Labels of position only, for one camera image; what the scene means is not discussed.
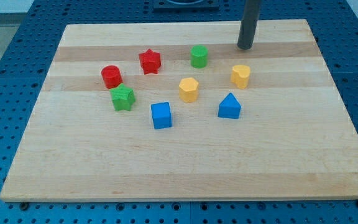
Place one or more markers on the yellow heart block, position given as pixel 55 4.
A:
pixel 240 76

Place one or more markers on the light wooden board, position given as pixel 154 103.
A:
pixel 293 140

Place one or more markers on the blue cube block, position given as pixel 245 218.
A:
pixel 161 115

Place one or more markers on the yellow hexagon block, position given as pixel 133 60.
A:
pixel 188 90

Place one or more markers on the blue triangle block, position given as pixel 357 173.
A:
pixel 229 107

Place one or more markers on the red star block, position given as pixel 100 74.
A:
pixel 150 61

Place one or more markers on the green star block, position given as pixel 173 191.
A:
pixel 122 97

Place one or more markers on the green cylinder block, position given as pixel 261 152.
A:
pixel 199 56

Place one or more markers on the red cylinder block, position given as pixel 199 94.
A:
pixel 111 75

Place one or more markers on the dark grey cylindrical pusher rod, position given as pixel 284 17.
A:
pixel 248 24

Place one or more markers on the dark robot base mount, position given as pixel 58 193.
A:
pixel 187 5

